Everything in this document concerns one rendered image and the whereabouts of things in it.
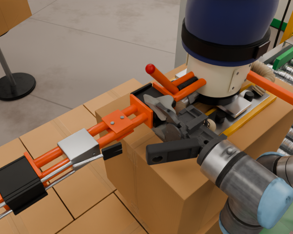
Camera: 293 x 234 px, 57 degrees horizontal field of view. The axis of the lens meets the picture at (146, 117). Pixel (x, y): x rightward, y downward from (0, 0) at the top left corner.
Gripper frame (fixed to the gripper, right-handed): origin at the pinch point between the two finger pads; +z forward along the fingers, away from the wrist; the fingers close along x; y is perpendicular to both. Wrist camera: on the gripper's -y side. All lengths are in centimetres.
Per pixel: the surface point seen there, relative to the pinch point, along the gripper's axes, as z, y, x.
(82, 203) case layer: 24, -17, -66
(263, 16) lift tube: -10.2, 25.6, 20.1
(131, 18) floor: 235, 175, -120
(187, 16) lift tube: 5.0, 18.1, 16.8
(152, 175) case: -8.5, -4.5, -15.6
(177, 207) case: -18.4, -4.6, -18.5
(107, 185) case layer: 24, -3, -66
